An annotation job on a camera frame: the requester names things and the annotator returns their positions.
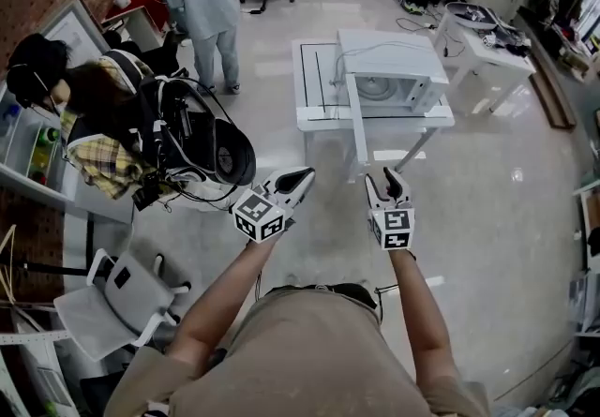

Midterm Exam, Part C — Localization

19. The black and white backpack rig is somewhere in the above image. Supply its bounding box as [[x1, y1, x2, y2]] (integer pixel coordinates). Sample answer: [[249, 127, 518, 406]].
[[100, 48, 258, 201]]

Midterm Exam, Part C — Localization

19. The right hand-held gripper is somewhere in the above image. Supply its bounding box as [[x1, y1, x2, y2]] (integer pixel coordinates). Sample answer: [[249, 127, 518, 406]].
[[364, 166, 416, 251]]

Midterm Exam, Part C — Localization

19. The white microwave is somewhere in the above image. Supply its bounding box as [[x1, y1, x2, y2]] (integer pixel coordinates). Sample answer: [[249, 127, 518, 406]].
[[336, 27, 452, 119]]

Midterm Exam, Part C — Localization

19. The small white table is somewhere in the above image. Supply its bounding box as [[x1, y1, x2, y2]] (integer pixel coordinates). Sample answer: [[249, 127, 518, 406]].
[[431, 7, 538, 115]]

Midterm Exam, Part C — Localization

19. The white shelf unit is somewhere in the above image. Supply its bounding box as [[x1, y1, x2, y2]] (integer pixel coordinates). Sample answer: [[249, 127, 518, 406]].
[[0, 77, 81, 213]]

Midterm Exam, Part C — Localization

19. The person's left forearm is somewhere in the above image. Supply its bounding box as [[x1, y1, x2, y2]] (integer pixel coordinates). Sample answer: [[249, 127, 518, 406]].
[[166, 231, 282, 372]]

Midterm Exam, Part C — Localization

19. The person's beige shirt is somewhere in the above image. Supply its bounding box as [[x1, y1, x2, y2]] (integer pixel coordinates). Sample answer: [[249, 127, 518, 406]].
[[103, 283, 492, 417]]

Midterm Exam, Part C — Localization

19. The white microwave power cable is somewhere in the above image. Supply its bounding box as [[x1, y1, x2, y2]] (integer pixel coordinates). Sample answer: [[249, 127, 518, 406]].
[[329, 40, 426, 89]]

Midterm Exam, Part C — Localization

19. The white table with black lines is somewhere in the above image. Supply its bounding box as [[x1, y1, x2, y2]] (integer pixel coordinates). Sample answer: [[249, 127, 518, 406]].
[[291, 38, 457, 185]]

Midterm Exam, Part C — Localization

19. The white framed board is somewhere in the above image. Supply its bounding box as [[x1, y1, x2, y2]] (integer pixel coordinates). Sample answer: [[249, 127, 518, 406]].
[[33, 0, 112, 72]]

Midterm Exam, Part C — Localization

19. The person's right forearm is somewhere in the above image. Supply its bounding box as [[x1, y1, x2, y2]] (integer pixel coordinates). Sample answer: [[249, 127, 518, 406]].
[[387, 246, 464, 389]]

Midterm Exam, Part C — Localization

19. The long wooden bench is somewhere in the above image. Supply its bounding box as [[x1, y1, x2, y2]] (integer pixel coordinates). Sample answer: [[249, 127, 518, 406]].
[[512, 7, 578, 130]]

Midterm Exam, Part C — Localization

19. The grey round rig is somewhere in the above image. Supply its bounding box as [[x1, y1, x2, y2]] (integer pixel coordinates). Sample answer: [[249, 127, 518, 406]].
[[443, 1, 502, 31]]

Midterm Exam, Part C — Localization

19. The white microwave door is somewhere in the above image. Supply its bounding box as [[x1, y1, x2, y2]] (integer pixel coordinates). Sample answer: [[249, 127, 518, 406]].
[[345, 72, 372, 168]]

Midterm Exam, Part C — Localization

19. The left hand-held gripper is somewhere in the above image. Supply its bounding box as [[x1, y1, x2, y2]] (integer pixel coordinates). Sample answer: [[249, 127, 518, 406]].
[[232, 166, 317, 244]]

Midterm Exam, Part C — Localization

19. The white mesh office chair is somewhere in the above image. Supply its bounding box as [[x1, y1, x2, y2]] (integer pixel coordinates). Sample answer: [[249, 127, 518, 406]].
[[52, 247, 193, 364]]

